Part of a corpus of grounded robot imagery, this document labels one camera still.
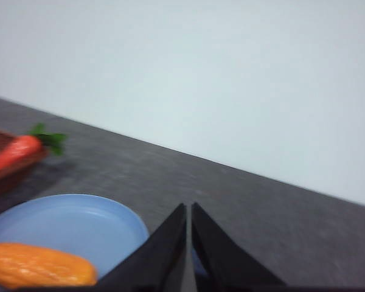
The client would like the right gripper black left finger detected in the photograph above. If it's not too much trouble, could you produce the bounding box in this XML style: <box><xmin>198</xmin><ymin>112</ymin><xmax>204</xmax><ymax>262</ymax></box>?
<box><xmin>97</xmin><ymin>203</ymin><xmax>192</xmax><ymax>288</ymax></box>

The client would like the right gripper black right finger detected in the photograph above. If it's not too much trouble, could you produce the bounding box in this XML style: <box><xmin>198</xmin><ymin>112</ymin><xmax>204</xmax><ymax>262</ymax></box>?
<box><xmin>190</xmin><ymin>202</ymin><xmax>288</xmax><ymax>288</ymax></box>

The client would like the blue round plate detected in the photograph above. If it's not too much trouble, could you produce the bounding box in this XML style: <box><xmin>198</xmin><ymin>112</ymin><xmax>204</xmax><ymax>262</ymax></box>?
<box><xmin>0</xmin><ymin>193</ymin><xmax>208</xmax><ymax>287</ymax></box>

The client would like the orange yellow corn cob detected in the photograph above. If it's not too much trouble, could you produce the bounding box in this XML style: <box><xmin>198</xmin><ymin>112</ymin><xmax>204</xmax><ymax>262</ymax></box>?
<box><xmin>0</xmin><ymin>242</ymin><xmax>98</xmax><ymax>288</ymax></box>

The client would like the brown wicker basket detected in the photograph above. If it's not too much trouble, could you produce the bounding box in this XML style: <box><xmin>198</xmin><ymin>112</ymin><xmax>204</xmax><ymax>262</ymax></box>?
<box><xmin>0</xmin><ymin>127</ymin><xmax>49</xmax><ymax>198</ymax></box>

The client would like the orange carrot with green leaves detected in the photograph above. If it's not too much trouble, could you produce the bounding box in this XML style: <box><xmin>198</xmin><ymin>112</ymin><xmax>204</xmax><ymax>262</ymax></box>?
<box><xmin>0</xmin><ymin>123</ymin><xmax>68</xmax><ymax>176</ymax></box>

